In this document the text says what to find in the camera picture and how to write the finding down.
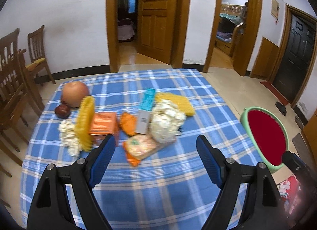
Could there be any grey slipper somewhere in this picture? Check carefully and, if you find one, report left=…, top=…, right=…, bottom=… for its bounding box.
left=294, top=116, right=304, bottom=130

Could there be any floral red cushion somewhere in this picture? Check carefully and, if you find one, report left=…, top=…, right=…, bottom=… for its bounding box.
left=277, top=175, right=301, bottom=215

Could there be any red doormat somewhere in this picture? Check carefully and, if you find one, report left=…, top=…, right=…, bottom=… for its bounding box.
left=260, top=81, right=288, bottom=106

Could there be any wooden chair far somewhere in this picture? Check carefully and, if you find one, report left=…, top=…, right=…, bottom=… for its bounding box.
left=26, top=25, right=56, bottom=85

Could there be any orange snack wrapper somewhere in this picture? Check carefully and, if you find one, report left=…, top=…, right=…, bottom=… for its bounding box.
left=122, top=135, right=171, bottom=167

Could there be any wooden bunk bed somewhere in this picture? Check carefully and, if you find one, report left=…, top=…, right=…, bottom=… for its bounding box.
left=215, top=1, right=249, bottom=57

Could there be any wooden chair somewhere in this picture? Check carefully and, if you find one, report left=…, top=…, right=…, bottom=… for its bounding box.
left=26, top=25, right=56, bottom=85
left=0, top=28, right=45, bottom=178

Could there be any red bin green rim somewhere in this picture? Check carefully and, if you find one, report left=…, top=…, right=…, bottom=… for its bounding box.
left=240, top=107, right=289, bottom=174

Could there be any wall electrical panel box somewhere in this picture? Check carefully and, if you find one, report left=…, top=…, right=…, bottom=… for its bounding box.
left=271, top=0, right=280, bottom=21

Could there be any blue plaid tablecloth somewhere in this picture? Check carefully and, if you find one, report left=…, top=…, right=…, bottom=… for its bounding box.
left=20, top=68, right=262, bottom=230

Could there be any wooden chair near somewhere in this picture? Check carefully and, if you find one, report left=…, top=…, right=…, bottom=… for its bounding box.
left=0, top=28, right=45, bottom=178

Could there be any teal white toothpaste box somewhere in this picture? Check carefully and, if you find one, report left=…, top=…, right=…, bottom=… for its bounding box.
left=135, top=88, right=156, bottom=135

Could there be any pink bed in room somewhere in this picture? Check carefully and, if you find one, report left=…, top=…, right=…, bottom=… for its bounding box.
left=118, top=18, right=135, bottom=42

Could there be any orange peel piece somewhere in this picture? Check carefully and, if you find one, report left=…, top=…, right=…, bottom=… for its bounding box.
left=119, top=112, right=137, bottom=136

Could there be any open wooden door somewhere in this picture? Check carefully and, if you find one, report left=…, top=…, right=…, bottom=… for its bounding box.
left=137, top=0, right=177, bottom=64

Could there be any white tissue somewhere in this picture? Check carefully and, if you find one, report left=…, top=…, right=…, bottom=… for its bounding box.
left=148, top=99, right=186, bottom=144
left=58, top=120, right=82, bottom=157

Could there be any wooden wall panel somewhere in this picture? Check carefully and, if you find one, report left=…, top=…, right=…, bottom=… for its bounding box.
left=250, top=37, right=279, bottom=80

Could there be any red apple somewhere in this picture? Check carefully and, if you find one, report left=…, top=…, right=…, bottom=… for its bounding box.
left=61, top=81, right=90, bottom=108

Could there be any orange cardboard box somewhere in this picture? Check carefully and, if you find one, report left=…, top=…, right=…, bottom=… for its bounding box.
left=89, top=112, right=119, bottom=147

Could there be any black entrance door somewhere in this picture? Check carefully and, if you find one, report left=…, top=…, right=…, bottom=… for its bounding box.
left=273, top=15, right=315, bottom=102

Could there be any yellow foam net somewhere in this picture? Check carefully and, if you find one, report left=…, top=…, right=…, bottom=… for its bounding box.
left=155, top=92, right=195, bottom=116
left=75, top=96, right=95, bottom=152

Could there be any wooden cabinet right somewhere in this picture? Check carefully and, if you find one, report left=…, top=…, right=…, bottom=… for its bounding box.
left=301, top=111, right=317, bottom=162

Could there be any black slipper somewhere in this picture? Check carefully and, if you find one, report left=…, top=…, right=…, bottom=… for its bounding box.
left=275, top=102, right=287, bottom=116

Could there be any dark red date fruit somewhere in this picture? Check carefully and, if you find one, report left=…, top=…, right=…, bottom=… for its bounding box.
left=55, top=103, right=71, bottom=119

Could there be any grey floor mat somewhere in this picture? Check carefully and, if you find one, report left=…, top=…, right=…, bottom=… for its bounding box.
left=292, top=133, right=314, bottom=164

